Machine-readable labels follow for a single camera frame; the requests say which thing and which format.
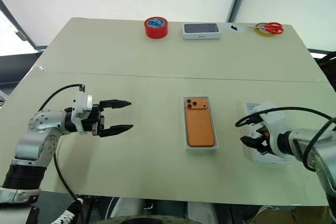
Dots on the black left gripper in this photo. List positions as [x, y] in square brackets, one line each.
[94, 121]

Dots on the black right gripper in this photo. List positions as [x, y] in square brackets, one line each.
[262, 136]

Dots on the white phone box base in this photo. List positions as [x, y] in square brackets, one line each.
[216, 140]

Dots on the orange smartphone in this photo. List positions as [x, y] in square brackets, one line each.
[200, 127]

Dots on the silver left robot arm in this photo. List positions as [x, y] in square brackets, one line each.
[29, 142]

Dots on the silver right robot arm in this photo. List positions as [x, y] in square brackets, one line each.
[315, 142]

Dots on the closed white iPhone box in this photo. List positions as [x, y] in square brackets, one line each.
[201, 31]

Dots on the white rounded shape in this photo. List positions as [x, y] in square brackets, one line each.
[128, 211]
[202, 213]

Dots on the red tape roll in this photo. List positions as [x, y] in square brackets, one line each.
[156, 31]

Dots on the black equipment beside table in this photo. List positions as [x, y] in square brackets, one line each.
[326, 66]

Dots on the yellow tape roll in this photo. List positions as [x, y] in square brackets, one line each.
[263, 34]

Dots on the white tape roll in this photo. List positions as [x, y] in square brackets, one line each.
[237, 30]

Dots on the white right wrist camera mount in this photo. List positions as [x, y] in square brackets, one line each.
[275, 119]

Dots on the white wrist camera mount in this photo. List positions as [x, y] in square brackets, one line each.
[82, 106]
[275, 119]

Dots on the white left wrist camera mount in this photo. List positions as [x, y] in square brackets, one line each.
[82, 106]

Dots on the dark diagonal window frame bar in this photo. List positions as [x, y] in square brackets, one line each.
[15, 22]

